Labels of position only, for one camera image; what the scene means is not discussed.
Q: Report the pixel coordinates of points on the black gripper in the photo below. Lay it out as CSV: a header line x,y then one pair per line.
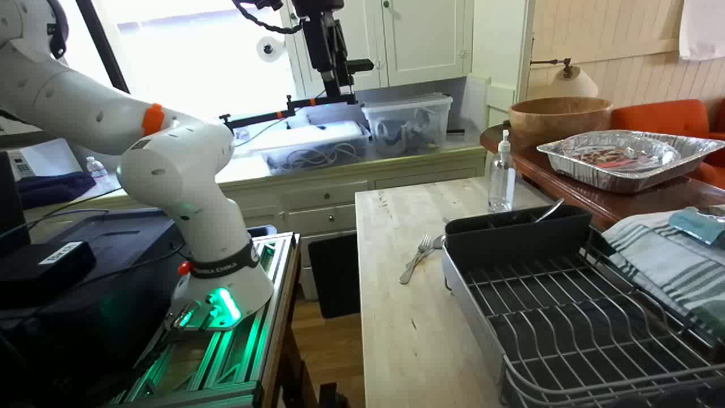
x,y
325,35

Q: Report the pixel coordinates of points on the silver spoon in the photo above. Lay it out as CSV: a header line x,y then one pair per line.
x,y
431,244

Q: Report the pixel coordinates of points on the silver fork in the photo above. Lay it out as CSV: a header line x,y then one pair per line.
x,y
411,266

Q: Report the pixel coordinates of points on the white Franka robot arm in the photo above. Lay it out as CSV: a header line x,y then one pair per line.
x,y
181,181

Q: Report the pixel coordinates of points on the black cutlery holder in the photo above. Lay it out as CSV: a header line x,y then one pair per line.
x,y
512,235

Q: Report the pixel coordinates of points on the white paper towel roll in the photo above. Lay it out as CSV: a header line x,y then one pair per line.
x,y
271,49

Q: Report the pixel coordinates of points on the black boom with orange clamps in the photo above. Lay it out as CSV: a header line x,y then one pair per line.
x,y
264,116

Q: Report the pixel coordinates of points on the clear lidded storage bin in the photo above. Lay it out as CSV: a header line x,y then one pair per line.
x,y
409,127

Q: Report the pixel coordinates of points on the white panelled cabinet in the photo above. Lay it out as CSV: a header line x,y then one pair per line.
x,y
423,37

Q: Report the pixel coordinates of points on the cream counter with drawers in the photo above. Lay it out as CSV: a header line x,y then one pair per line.
x,y
325,198

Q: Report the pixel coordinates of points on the clear hand sanitizer bottle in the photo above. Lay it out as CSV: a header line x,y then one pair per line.
x,y
501,181

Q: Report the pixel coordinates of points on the large wooden bowl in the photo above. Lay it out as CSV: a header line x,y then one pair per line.
x,y
557,120

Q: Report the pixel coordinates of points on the black diagonal pole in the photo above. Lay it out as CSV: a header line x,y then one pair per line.
x,y
102,45

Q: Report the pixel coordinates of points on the white dome lamp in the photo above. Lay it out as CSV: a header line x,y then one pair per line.
x,y
570,83

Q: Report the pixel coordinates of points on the small clear water bottle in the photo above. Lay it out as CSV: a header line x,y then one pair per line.
x,y
96,172

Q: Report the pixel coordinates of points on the dark brown wooden table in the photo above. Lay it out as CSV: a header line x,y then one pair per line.
x,y
604,202

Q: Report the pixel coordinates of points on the navy blue cloth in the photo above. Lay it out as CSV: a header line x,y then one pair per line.
x,y
52,189

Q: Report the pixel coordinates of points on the aluminium foil tray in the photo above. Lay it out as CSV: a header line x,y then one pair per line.
x,y
627,170

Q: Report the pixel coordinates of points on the orange sofa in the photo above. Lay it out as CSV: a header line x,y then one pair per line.
x,y
657,116

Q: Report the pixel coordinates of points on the black screen edge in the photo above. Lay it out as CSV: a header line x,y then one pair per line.
x,y
11,204

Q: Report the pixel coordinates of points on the black labelled device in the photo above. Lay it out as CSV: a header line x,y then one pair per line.
x,y
47,273

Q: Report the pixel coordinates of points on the black control box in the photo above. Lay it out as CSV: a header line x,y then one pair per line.
x,y
91,331

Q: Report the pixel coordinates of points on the white hanging cloth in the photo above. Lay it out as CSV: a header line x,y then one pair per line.
x,y
702,31

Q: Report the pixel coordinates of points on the white green striped towel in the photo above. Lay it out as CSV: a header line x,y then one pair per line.
x,y
665,263

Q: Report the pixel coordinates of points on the teal cloth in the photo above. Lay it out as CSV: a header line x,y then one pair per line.
x,y
698,224

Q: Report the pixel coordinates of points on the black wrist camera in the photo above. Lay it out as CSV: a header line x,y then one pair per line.
x,y
361,67

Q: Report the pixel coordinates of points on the aluminium robot mount stand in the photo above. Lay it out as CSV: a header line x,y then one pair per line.
x,y
228,354

